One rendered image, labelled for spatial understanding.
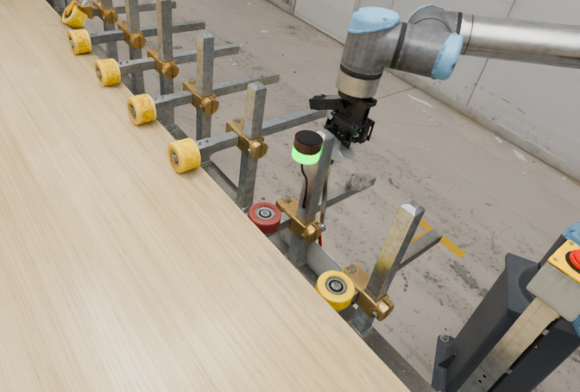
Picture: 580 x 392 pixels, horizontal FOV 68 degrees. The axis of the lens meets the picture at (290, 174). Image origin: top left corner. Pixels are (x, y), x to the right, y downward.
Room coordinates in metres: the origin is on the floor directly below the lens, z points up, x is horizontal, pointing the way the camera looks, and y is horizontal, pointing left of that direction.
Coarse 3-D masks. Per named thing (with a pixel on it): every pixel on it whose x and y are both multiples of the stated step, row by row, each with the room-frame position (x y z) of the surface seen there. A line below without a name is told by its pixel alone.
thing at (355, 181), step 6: (354, 174) 1.01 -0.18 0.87; (360, 174) 1.02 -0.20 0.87; (348, 180) 0.98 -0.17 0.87; (354, 180) 0.98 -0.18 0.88; (360, 180) 0.99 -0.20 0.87; (366, 180) 1.00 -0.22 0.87; (348, 186) 0.96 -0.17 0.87; (354, 186) 0.97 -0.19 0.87; (360, 186) 0.97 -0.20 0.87; (366, 186) 0.98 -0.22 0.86
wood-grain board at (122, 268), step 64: (0, 0) 1.71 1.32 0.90; (0, 64) 1.21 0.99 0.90; (64, 64) 1.29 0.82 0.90; (0, 128) 0.89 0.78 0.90; (64, 128) 0.94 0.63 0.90; (128, 128) 1.00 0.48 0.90; (0, 192) 0.67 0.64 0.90; (64, 192) 0.70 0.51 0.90; (128, 192) 0.74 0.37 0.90; (192, 192) 0.78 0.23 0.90; (0, 256) 0.50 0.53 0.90; (64, 256) 0.53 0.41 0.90; (128, 256) 0.56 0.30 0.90; (192, 256) 0.59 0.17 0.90; (256, 256) 0.62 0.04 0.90; (0, 320) 0.37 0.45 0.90; (64, 320) 0.40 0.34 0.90; (128, 320) 0.42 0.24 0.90; (192, 320) 0.44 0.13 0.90; (256, 320) 0.47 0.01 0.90; (320, 320) 0.49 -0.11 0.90; (0, 384) 0.27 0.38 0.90; (64, 384) 0.29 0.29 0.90; (128, 384) 0.31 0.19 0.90; (192, 384) 0.33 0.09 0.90; (256, 384) 0.35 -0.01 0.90; (320, 384) 0.37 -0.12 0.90; (384, 384) 0.39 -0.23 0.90
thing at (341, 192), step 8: (368, 176) 1.03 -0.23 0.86; (344, 184) 0.98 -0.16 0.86; (328, 192) 0.93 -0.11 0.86; (336, 192) 0.93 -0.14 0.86; (344, 192) 0.94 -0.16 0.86; (352, 192) 0.96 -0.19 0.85; (320, 200) 0.89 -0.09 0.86; (328, 200) 0.89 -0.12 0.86; (336, 200) 0.92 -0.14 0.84; (320, 208) 0.87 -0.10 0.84; (280, 224) 0.77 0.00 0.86; (288, 224) 0.79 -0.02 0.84
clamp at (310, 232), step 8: (280, 200) 0.84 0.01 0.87; (296, 200) 0.86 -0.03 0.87; (280, 208) 0.83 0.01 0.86; (288, 208) 0.82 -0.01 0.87; (296, 208) 0.83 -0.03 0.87; (288, 216) 0.80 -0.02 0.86; (296, 224) 0.78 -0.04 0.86; (304, 224) 0.77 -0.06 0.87; (312, 224) 0.78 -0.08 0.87; (296, 232) 0.78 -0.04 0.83; (304, 232) 0.76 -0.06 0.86; (312, 232) 0.76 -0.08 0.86; (320, 232) 0.78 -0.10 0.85; (312, 240) 0.76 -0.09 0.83
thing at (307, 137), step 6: (300, 132) 0.78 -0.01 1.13; (306, 132) 0.78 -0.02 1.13; (312, 132) 0.78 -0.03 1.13; (300, 138) 0.75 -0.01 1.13; (306, 138) 0.76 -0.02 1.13; (312, 138) 0.76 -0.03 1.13; (318, 138) 0.77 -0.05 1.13; (306, 144) 0.74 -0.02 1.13; (312, 144) 0.74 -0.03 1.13; (300, 168) 0.76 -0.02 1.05; (306, 180) 0.77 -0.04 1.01; (306, 186) 0.77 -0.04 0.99; (306, 192) 0.78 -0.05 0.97
